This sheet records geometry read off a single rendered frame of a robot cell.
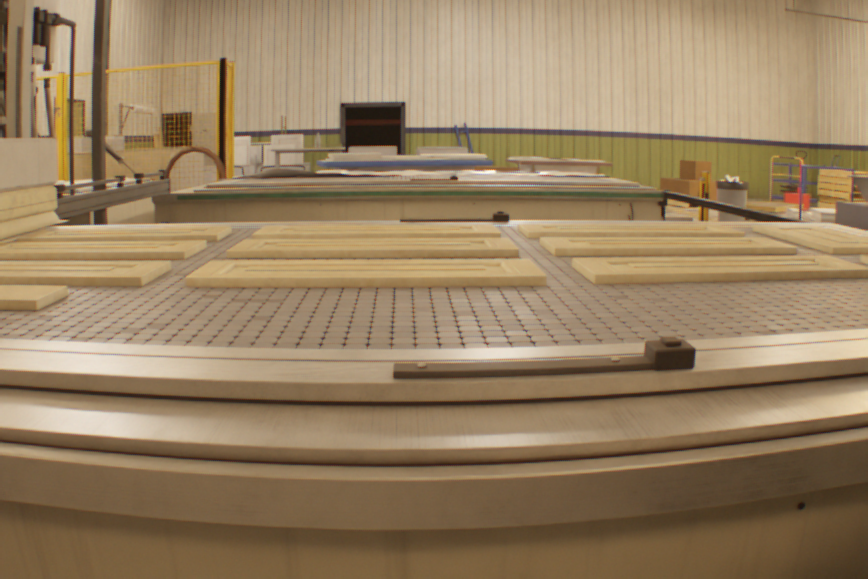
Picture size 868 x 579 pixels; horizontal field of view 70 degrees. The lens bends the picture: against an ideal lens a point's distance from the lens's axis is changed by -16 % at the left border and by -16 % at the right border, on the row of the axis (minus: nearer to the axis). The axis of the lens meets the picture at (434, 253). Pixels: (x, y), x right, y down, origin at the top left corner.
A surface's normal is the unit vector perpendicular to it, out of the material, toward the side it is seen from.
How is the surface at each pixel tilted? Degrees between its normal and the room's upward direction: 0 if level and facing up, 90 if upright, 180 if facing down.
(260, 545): 90
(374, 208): 90
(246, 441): 0
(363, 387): 90
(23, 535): 90
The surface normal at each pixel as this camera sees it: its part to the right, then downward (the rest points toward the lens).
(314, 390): 0.04, 0.15
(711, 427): 0.00, -0.99
